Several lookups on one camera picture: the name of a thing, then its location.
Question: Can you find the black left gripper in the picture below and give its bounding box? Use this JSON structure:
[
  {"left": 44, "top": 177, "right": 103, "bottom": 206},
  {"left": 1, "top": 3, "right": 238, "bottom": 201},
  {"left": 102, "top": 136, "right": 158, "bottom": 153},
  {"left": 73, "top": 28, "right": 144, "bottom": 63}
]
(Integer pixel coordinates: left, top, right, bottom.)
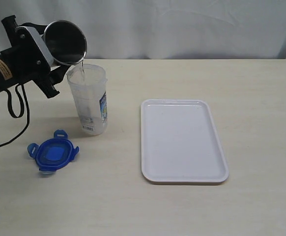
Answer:
[{"left": 0, "top": 15, "right": 70, "bottom": 98}]

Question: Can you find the clear plastic container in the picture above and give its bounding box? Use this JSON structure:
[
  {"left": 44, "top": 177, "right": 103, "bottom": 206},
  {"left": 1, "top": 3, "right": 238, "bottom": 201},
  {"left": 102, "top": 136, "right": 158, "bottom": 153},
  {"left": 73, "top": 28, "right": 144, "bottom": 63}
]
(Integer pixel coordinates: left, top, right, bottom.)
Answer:
[{"left": 66, "top": 63, "right": 108, "bottom": 136}]

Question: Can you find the stainless steel cup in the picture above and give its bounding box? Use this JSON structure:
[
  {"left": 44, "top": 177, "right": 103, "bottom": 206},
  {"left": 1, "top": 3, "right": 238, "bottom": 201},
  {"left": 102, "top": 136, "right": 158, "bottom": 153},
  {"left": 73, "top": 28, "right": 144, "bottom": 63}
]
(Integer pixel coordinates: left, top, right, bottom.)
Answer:
[{"left": 42, "top": 20, "right": 87, "bottom": 66}]

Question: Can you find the blue container lid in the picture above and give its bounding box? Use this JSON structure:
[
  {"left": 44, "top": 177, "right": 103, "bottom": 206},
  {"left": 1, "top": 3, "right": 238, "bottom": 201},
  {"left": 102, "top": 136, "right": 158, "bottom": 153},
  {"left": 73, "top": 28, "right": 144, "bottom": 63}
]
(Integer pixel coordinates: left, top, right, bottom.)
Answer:
[{"left": 27, "top": 129, "right": 80, "bottom": 175}]

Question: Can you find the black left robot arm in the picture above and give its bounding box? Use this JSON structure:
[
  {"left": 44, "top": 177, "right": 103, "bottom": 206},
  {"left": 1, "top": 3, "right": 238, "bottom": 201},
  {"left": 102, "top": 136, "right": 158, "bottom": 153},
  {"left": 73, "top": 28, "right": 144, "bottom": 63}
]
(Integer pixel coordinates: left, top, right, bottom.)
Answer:
[{"left": 0, "top": 15, "right": 69, "bottom": 98}]

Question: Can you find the white rectangular tray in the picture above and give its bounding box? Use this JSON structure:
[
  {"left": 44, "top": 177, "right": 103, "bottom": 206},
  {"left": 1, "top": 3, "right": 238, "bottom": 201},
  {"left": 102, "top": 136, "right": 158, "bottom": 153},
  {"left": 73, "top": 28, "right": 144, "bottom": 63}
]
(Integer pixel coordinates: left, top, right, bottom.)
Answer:
[{"left": 141, "top": 99, "right": 229, "bottom": 185}]

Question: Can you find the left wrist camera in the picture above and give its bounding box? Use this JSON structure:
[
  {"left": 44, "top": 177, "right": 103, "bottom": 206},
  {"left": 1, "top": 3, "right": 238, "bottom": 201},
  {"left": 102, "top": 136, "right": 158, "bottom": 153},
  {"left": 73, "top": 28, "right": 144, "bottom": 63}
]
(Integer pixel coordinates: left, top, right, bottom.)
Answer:
[{"left": 16, "top": 26, "right": 54, "bottom": 69}]

